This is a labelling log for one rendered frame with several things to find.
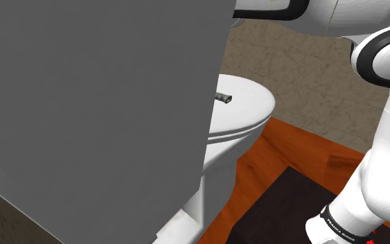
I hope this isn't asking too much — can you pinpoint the small grey cylindrical object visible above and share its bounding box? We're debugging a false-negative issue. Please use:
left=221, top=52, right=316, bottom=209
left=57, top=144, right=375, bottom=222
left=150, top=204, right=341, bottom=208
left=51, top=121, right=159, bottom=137
left=215, top=91, right=233, bottom=105

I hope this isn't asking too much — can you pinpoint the white toilet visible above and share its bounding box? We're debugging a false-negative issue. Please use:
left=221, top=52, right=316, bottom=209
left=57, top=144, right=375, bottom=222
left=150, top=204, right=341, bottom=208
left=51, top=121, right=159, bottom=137
left=0, top=0, right=277, bottom=244

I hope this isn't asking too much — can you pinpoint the dark robot stand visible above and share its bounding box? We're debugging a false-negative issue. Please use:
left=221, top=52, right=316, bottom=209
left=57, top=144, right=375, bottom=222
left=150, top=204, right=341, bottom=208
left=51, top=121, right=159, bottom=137
left=225, top=165, right=390, bottom=244

